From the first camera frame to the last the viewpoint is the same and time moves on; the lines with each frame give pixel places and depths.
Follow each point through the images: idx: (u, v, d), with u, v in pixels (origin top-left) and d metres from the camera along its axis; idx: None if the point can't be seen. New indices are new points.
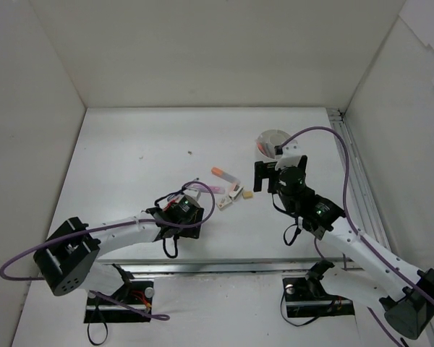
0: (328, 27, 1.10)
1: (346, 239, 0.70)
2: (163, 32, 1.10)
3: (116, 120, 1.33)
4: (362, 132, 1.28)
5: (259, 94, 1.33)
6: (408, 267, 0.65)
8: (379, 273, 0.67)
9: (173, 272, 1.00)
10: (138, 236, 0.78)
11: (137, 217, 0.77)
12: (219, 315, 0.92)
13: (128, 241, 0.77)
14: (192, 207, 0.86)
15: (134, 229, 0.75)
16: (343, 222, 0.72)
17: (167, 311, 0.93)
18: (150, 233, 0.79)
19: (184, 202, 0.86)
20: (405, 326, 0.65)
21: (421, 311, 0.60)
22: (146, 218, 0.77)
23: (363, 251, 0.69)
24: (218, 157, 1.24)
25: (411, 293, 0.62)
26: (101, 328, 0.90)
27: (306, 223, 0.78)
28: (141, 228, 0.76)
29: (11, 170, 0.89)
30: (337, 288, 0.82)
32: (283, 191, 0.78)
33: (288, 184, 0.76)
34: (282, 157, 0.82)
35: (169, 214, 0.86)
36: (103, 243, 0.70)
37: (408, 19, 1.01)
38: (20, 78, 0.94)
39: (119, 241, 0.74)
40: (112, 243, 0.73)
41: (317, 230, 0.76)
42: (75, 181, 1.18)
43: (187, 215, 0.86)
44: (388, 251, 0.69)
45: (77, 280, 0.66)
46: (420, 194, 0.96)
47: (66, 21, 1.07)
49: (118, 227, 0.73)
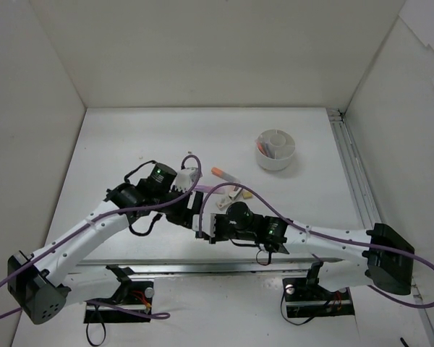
0: (328, 27, 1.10)
1: (301, 240, 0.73)
2: (162, 32, 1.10)
3: (117, 120, 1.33)
4: (362, 132, 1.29)
5: (259, 95, 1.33)
6: (358, 234, 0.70)
8: (340, 251, 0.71)
9: (173, 272, 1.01)
10: (103, 236, 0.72)
11: (90, 219, 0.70)
12: (218, 315, 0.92)
13: (93, 247, 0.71)
14: (166, 176, 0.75)
15: (91, 233, 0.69)
16: (291, 230, 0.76)
17: (167, 310, 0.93)
18: (116, 226, 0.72)
19: (157, 172, 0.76)
20: (396, 286, 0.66)
21: (388, 263, 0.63)
22: (101, 216, 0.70)
23: (317, 241, 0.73)
24: (218, 157, 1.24)
25: (372, 252, 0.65)
26: (100, 327, 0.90)
27: (268, 248, 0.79)
28: (99, 227, 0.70)
29: (11, 170, 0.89)
30: (330, 281, 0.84)
32: (239, 227, 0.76)
33: (238, 221, 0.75)
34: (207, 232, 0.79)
35: (142, 189, 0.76)
36: (58, 269, 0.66)
37: (408, 20, 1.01)
38: (20, 78, 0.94)
39: (79, 252, 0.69)
40: (73, 259, 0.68)
41: (280, 249, 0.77)
42: (75, 181, 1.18)
43: (165, 184, 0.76)
44: (338, 230, 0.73)
45: (58, 304, 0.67)
46: (420, 193, 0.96)
47: (66, 21, 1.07)
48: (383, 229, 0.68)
49: (69, 242, 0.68)
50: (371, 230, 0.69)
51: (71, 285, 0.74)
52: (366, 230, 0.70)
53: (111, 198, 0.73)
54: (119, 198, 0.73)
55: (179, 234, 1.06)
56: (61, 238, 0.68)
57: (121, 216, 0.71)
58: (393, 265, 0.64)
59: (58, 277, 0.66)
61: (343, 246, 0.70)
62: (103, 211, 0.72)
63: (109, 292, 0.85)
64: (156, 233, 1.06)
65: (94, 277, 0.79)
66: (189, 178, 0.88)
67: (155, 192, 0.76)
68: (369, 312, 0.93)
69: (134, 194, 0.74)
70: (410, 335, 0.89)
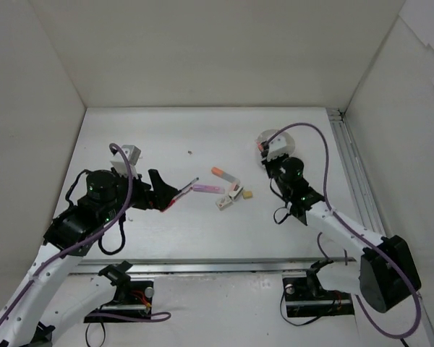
0: (328, 26, 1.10)
1: (322, 215, 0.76)
2: (162, 32, 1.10)
3: (117, 120, 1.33)
4: (362, 132, 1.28)
5: (258, 94, 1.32)
6: (373, 234, 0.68)
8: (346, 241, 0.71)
9: (173, 272, 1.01)
10: (55, 283, 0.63)
11: (31, 274, 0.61)
12: (218, 315, 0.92)
13: (49, 296, 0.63)
14: (100, 191, 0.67)
15: (40, 286, 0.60)
16: (321, 203, 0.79)
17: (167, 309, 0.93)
18: (64, 269, 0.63)
19: (90, 189, 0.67)
20: (375, 298, 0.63)
21: (380, 267, 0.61)
22: (43, 267, 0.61)
23: (335, 222, 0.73)
24: (218, 157, 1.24)
25: (371, 252, 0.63)
26: (100, 327, 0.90)
27: (293, 208, 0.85)
28: (44, 280, 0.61)
29: (11, 169, 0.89)
30: (329, 278, 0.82)
32: (283, 178, 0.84)
33: (287, 173, 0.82)
34: (271, 150, 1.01)
35: (82, 212, 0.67)
36: (19, 333, 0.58)
37: (408, 19, 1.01)
38: (19, 78, 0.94)
39: (36, 308, 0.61)
40: (32, 318, 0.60)
41: (301, 215, 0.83)
42: (75, 181, 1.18)
43: (105, 199, 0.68)
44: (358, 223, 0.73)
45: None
46: (420, 193, 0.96)
47: (66, 21, 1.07)
48: (397, 241, 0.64)
49: (19, 304, 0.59)
50: (386, 238, 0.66)
51: (56, 320, 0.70)
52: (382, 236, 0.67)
53: (51, 241, 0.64)
54: (60, 232, 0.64)
55: (179, 234, 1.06)
56: (10, 301, 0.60)
57: (65, 259, 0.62)
58: (386, 275, 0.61)
59: (23, 339, 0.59)
61: (352, 236, 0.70)
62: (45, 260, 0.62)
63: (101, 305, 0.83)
64: (156, 233, 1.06)
65: (82, 298, 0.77)
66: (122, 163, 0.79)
67: (100, 210, 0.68)
68: (369, 312, 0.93)
69: (77, 223, 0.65)
70: (409, 335, 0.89)
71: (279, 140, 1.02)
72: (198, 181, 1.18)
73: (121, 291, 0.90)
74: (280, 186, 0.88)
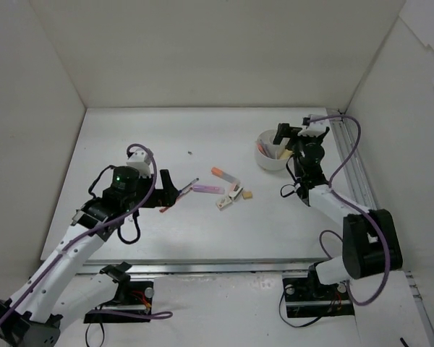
0: (328, 27, 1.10)
1: (320, 191, 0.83)
2: (162, 33, 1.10)
3: (117, 120, 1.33)
4: (363, 132, 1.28)
5: (258, 95, 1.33)
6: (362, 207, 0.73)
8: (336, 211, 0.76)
9: (173, 272, 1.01)
10: (79, 262, 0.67)
11: (61, 249, 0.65)
12: (216, 315, 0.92)
13: (73, 274, 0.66)
14: (126, 181, 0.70)
15: (66, 263, 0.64)
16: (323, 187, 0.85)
17: (170, 309, 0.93)
18: (90, 248, 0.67)
19: (116, 180, 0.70)
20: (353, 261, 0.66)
21: (359, 227, 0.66)
22: (72, 243, 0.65)
23: (330, 196, 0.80)
24: (218, 157, 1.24)
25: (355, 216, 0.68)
26: (98, 328, 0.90)
27: (299, 190, 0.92)
28: (72, 255, 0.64)
29: (12, 169, 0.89)
30: (324, 272, 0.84)
32: (301, 161, 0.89)
33: (307, 157, 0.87)
34: (307, 129, 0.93)
35: (108, 201, 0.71)
36: (43, 306, 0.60)
37: (408, 20, 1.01)
38: (21, 79, 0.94)
39: (60, 284, 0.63)
40: (55, 293, 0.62)
41: (306, 199, 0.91)
42: (75, 181, 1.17)
43: (129, 191, 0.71)
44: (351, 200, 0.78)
45: (52, 337, 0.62)
46: (420, 192, 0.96)
47: (66, 22, 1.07)
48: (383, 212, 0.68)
49: (45, 277, 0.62)
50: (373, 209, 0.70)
51: (64, 310, 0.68)
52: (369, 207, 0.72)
53: (79, 220, 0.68)
54: (86, 217, 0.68)
55: (179, 235, 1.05)
56: (35, 276, 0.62)
57: (92, 238, 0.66)
58: (364, 236, 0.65)
59: (43, 314, 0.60)
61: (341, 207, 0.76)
62: (73, 237, 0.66)
63: (108, 298, 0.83)
64: (155, 233, 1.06)
65: (87, 290, 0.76)
66: (145, 158, 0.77)
67: (123, 199, 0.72)
68: (369, 312, 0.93)
69: (103, 209, 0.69)
70: (409, 335, 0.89)
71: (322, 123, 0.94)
72: (198, 181, 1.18)
73: (121, 291, 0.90)
74: (295, 164, 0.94)
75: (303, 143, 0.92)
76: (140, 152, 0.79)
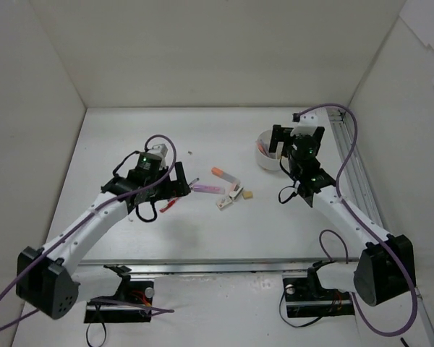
0: (328, 26, 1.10)
1: (330, 200, 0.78)
2: (162, 33, 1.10)
3: (117, 120, 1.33)
4: (363, 132, 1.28)
5: (258, 95, 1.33)
6: (380, 230, 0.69)
8: (350, 230, 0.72)
9: (173, 272, 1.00)
10: (106, 225, 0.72)
11: (93, 208, 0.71)
12: (217, 315, 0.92)
13: (99, 236, 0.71)
14: (152, 162, 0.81)
15: (97, 221, 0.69)
16: (331, 189, 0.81)
17: (174, 306, 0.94)
18: (117, 213, 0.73)
19: (143, 160, 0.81)
20: (369, 290, 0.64)
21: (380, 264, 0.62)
22: (103, 204, 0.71)
23: (342, 210, 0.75)
24: (218, 157, 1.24)
25: (374, 247, 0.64)
26: (100, 330, 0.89)
27: (300, 189, 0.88)
28: (103, 215, 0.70)
29: (12, 169, 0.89)
30: (326, 279, 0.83)
32: (295, 155, 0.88)
33: (299, 149, 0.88)
34: (299, 125, 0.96)
35: (133, 179, 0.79)
36: (71, 255, 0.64)
37: (408, 20, 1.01)
38: (21, 79, 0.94)
39: (89, 240, 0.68)
40: (83, 248, 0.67)
41: (308, 196, 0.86)
42: (75, 181, 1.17)
43: (152, 170, 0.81)
44: (366, 215, 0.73)
45: (71, 296, 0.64)
46: (421, 192, 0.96)
47: (67, 22, 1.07)
48: (404, 242, 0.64)
49: (77, 231, 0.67)
50: (393, 236, 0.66)
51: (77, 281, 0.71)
52: (388, 232, 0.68)
53: (109, 189, 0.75)
54: (114, 189, 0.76)
55: (178, 235, 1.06)
56: (67, 230, 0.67)
57: (121, 203, 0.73)
58: (383, 269, 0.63)
59: (71, 264, 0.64)
61: (357, 228, 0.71)
62: (103, 201, 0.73)
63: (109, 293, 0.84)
64: (155, 233, 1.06)
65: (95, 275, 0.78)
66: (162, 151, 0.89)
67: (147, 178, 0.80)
68: (370, 312, 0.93)
69: (129, 184, 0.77)
70: (410, 335, 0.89)
71: (312, 118, 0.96)
72: (199, 181, 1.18)
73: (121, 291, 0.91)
74: (291, 163, 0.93)
75: (294, 138, 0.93)
76: (155, 147, 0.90)
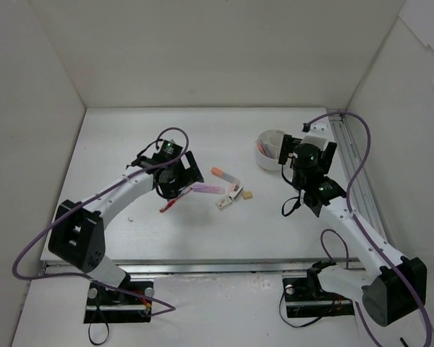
0: (328, 27, 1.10)
1: (340, 215, 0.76)
2: (162, 33, 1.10)
3: (116, 120, 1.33)
4: (362, 133, 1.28)
5: (258, 95, 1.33)
6: (393, 251, 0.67)
8: (362, 250, 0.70)
9: (173, 272, 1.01)
10: (134, 193, 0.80)
11: (125, 176, 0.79)
12: (217, 315, 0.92)
13: (126, 202, 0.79)
14: (174, 148, 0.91)
15: (128, 187, 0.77)
16: (341, 201, 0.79)
17: (176, 303, 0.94)
18: (145, 184, 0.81)
19: (167, 145, 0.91)
20: (380, 311, 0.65)
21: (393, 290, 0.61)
22: (134, 173, 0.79)
23: (353, 227, 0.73)
24: (218, 157, 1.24)
25: (388, 271, 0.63)
26: (103, 330, 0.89)
27: (307, 199, 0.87)
28: (133, 183, 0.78)
29: (11, 169, 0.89)
30: (328, 280, 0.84)
32: (296, 163, 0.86)
33: (299, 157, 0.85)
34: (307, 136, 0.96)
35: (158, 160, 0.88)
36: (105, 211, 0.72)
37: (407, 20, 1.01)
38: (20, 79, 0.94)
39: (119, 203, 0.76)
40: (114, 208, 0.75)
41: (315, 206, 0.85)
42: (74, 181, 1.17)
43: (174, 154, 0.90)
44: (378, 235, 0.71)
45: (99, 252, 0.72)
46: (420, 192, 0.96)
47: (66, 22, 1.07)
48: (419, 265, 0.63)
49: (111, 192, 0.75)
50: (406, 258, 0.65)
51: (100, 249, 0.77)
52: (402, 254, 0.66)
53: (137, 163, 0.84)
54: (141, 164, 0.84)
55: (178, 235, 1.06)
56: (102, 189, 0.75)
57: (148, 176, 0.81)
58: (396, 293, 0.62)
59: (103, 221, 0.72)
61: (369, 249, 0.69)
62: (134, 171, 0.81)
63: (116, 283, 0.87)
64: (155, 233, 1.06)
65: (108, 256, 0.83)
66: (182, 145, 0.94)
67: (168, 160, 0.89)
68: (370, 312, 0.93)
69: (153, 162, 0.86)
70: (410, 335, 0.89)
71: (322, 129, 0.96)
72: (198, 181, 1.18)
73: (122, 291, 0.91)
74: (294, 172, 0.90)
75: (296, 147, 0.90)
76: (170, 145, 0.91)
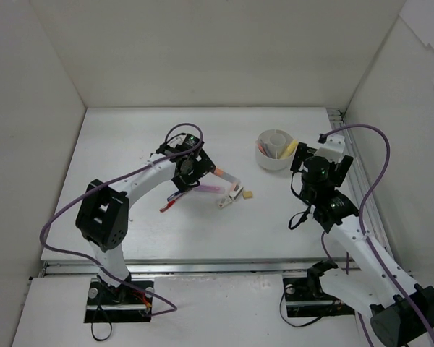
0: (328, 26, 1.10)
1: (352, 237, 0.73)
2: (162, 32, 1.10)
3: (116, 120, 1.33)
4: (363, 132, 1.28)
5: (258, 94, 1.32)
6: (406, 278, 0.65)
8: (375, 276, 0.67)
9: (173, 272, 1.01)
10: (157, 180, 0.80)
11: (150, 161, 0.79)
12: (217, 314, 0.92)
13: (150, 186, 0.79)
14: (197, 140, 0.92)
15: (152, 173, 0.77)
16: (354, 220, 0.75)
17: (177, 303, 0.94)
18: (167, 172, 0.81)
19: (190, 139, 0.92)
20: (389, 337, 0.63)
21: (408, 320, 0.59)
22: (159, 160, 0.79)
23: (366, 250, 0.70)
24: (218, 157, 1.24)
25: (401, 301, 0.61)
26: (106, 327, 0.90)
27: (317, 214, 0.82)
28: (158, 168, 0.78)
29: (12, 169, 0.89)
30: (331, 284, 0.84)
32: (307, 177, 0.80)
33: (309, 171, 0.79)
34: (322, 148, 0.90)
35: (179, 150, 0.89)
36: (130, 192, 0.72)
37: (408, 19, 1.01)
38: (21, 79, 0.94)
39: (143, 187, 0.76)
40: (139, 191, 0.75)
41: (325, 223, 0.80)
42: (75, 181, 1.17)
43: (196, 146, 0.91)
44: (391, 259, 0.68)
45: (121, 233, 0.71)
46: (421, 191, 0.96)
47: (66, 21, 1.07)
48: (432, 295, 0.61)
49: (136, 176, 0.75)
50: (421, 286, 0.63)
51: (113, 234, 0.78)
52: (416, 282, 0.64)
53: (161, 152, 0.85)
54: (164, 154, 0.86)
55: (179, 234, 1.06)
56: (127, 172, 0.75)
57: (171, 164, 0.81)
58: (409, 324, 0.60)
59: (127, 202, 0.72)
61: (383, 275, 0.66)
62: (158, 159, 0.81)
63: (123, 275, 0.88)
64: (155, 233, 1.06)
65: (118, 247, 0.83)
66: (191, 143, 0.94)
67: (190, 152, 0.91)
68: None
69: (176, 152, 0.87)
70: None
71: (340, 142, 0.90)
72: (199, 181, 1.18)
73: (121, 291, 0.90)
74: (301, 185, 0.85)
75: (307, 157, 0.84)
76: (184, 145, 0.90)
